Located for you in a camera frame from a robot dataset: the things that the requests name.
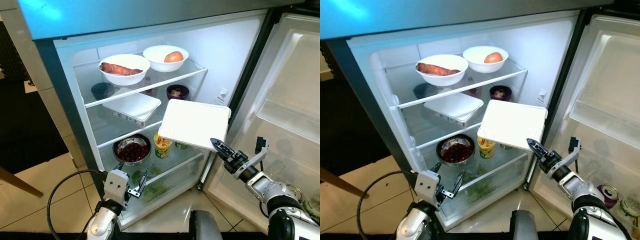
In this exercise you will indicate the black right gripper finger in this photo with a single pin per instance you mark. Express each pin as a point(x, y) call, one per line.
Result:
point(221, 147)
point(537, 147)

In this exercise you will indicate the white lidded container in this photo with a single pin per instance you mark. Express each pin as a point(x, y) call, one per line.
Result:
point(192, 122)
point(452, 107)
point(510, 122)
point(135, 106)

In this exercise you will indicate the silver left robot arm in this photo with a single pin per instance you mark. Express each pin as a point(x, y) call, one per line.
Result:
point(102, 222)
point(415, 222)

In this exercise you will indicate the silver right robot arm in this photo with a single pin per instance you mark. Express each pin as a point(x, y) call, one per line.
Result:
point(275, 192)
point(585, 192)

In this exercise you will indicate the short glass fridge shelf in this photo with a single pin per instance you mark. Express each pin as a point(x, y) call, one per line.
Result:
point(425, 136)
point(107, 136)

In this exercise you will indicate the clear fridge crisper drawer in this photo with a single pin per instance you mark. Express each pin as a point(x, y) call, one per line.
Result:
point(175, 170)
point(500, 175)

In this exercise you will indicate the long glass fridge shelf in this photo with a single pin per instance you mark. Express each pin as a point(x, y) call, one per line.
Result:
point(492, 82)
point(172, 81)

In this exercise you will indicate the open grey fridge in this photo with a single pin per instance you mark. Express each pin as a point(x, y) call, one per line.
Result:
point(227, 55)
point(545, 55)

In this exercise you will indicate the white lined fridge door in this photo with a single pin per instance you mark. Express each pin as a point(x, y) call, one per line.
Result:
point(290, 75)
point(607, 75)

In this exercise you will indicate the green leafy vegetables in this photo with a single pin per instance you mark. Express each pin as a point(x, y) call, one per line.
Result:
point(480, 189)
point(155, 189)

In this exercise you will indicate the dark red cherries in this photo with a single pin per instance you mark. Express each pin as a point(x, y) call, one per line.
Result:
point(132, 152)
point(456, 153)

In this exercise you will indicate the steel bowl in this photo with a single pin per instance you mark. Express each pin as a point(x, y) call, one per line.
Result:
point(131, 137)
point(454, 137)

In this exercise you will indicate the yellow green printed cup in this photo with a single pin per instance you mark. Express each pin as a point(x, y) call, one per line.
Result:
point(162, 147)
point(486, 149)

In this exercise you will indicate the purple bowl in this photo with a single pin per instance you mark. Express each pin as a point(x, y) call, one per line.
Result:
point(177, 95)
point(500, 96)

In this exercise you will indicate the purple drink can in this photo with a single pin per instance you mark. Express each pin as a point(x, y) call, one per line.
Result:
point(609, 195)
point(295, 192)

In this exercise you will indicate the grey robot leg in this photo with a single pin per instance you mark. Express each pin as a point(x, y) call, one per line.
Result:
point(526, 227)
point(205, 227)

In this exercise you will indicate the dark blue bowl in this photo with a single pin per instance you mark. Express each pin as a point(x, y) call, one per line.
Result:
point(425, 91)
point(102, 91)

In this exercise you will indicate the white ceramic bowl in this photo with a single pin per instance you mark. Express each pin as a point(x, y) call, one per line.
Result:
point(159, 64)
point(440, 81)
point(122, 80)
point(477, 65)

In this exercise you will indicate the glass jar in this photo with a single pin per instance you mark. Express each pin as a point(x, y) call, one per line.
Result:
point(631, 207)
point(313, 207)

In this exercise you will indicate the orange brown carrot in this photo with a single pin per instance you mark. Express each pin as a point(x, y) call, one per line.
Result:
point(120, 69)
point(437, 69)

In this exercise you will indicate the orange tomato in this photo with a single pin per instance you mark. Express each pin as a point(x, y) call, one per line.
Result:
point(174, 57)
point(493, 57)

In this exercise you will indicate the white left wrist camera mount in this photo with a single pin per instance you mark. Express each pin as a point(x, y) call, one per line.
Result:
point(115, 185)
point(426, 186)

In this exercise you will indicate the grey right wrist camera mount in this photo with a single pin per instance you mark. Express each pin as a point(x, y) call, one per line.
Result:
point(261, 152)
point(574, 152)

